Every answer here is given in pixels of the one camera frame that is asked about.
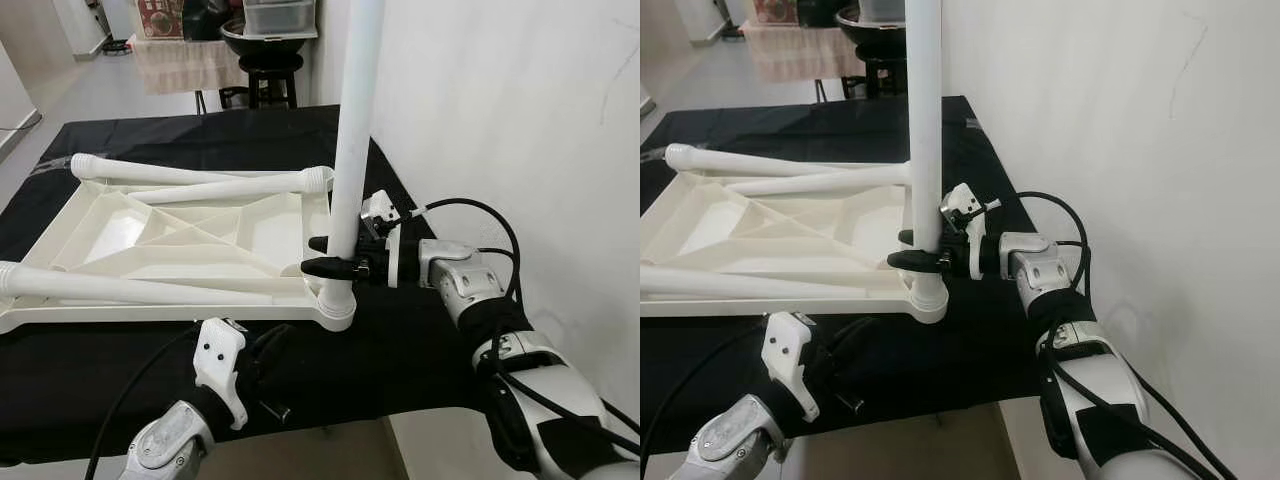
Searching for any white plastic children table top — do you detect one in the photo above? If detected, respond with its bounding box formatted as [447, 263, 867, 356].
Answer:
[0, 165, 358, 336]
[640, 160, 949, 323]

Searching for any black round basin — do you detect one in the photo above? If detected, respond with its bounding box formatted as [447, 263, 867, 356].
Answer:
[220, 20, 319, 56]
[835, 5, 906, 61]

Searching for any black stool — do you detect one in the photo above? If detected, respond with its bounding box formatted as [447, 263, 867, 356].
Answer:
[840, 58, 906, 101]
[220, 52, 306, 109]

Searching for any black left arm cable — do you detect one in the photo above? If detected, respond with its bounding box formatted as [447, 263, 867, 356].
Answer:
[640, 320, 769, 471]
[85, 325, 201, 480]

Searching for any beige cloth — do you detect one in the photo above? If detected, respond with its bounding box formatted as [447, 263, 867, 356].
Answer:
[130, 38, 251, 96]
[745, 25, 866, 83]

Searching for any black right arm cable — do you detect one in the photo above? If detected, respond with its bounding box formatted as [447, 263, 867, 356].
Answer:
[405, 197, 641, 451]
[1005, 190, 1241, 480]

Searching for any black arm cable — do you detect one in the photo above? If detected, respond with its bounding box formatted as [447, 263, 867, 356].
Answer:
[640, 320, 769, 471]
[405, 197, 641, 451]
[85, 325, 201, 480]
[1005, 190, 1241, 480]

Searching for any black tablecloth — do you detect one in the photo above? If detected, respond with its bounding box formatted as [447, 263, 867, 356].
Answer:
[0, 105, 491, 466]
[640, 95, 1066, 456]

